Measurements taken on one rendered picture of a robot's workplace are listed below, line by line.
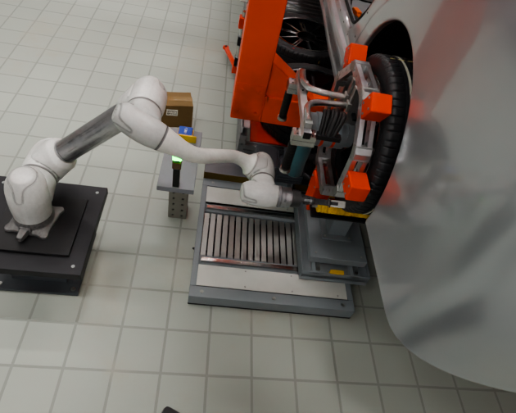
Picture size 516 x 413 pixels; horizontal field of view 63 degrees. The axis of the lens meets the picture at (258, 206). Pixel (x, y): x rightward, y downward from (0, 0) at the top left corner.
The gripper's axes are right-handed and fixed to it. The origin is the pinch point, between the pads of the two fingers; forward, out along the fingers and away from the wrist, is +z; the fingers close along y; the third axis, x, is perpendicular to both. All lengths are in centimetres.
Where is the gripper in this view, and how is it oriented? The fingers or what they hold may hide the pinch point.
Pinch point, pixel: (337, 203)
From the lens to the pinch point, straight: 181.7
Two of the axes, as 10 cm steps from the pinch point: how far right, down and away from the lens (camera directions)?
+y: 1.3, 0.7, -9.9
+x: 1.3, -9.9, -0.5
